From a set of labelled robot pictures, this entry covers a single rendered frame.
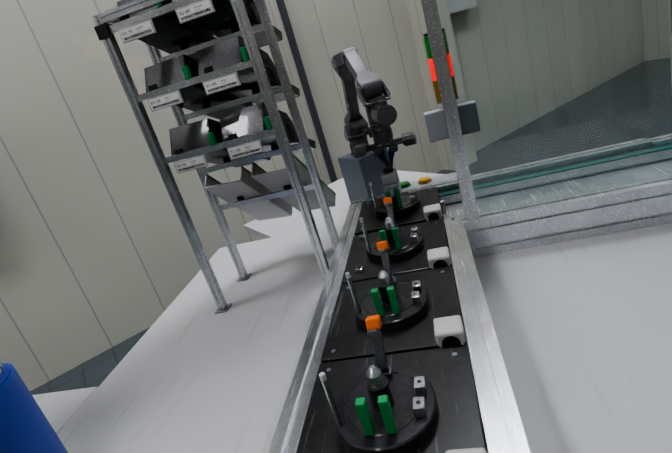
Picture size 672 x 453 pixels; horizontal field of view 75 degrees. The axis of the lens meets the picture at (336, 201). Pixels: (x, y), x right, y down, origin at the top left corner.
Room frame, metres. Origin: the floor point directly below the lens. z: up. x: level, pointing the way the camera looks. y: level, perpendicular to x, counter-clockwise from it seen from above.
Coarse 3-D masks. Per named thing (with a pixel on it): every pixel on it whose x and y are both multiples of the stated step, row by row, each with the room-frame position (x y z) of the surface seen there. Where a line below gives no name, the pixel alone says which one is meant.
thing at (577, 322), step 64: (256, 256) 1.43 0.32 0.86; (512, 256) 0.94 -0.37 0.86; (576, 256) 0.86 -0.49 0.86; (640, 256) 0.79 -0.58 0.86; (192, 320) 1.10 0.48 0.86; (256, 320) 1.00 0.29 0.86; (512, 320) 0.71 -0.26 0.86; (576, 320) 0.66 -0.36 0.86; (640, 320) 0.62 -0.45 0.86; (128, 384) 0.89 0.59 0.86; (192, 384) 0.82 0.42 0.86; (256, 384) 0.75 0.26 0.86; (512, 384) 0.56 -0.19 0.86; (576, 384) 0.53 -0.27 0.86; (640, 384) 0.49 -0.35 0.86; (128, 448) 0.68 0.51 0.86; (192, 448) 0.63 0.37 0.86; (256, 448) 0.59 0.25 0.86; (576, 448) 0.43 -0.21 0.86; (640, 448) 0.41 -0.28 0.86
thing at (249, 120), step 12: (252, 108) 1.11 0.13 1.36; (264, 108) 1.10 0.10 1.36; (228, 120) 1.14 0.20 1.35; (240, 120) 1.12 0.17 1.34; (252, 120) 1.10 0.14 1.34; (288, 120) 1.20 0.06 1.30; (228, 132) 1.13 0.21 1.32; (240, 132) 1.11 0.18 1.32; (252, 132) 1.09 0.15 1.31; (288, 132) 1.18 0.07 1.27; (240, 144) 1.16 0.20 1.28; (264, 144) 1.19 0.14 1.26; (276, 144) 1.20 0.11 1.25; (312, 144) 1.29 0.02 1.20
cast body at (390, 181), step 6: (384, 168) 1.20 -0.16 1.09; (390, 168) 1.18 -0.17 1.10; (384, 174) 1.17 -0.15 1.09; (390, 174) 1.16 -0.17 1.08; (396, 174) 1.16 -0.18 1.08; (384, 180) 1.17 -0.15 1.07; (390, 180) 1.16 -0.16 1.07; (396, 180) 1.16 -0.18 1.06; (384, 186) 1.16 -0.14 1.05; (390, 186) 1.16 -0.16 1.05; (396, 186) 1.15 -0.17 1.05; (390, 192) 1.14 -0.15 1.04
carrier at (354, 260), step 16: (416, 224) 1.04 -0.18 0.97; (432, 224) 1.01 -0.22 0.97; (352, 240) 1.06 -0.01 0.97; (368, 240) 0.92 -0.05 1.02; (384, 240) 0.90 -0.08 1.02; (400, 240) 0.93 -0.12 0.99; (416, 240) 0.90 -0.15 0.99; (432, 240) 0.92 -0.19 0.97; (352, 256) 0.97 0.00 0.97; (368, 256) 0.93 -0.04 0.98; (400, 256) 0.87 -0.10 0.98; (416, 256) 0.87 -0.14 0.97; (432, 256) 0.81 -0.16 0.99; (448, 256) 0.80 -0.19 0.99; (352, 272) 0.89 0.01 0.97; (368, 272) 0.87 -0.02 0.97; (400, 272) 0.83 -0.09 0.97
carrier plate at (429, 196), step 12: (408, 192) 1.30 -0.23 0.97; (420, 192) 1.26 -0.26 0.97; (432, 192) 1.23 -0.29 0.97; (372, 204) 1.29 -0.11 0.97; (432, 204) 1.14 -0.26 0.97; (360, 216) 1.22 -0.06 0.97; (372, 216) 1.19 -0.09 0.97; (408, 216) 1.11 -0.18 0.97; (420, 216) 1.08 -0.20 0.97; (360, 228) 1.13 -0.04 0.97; (372, 228) 1.10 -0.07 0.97
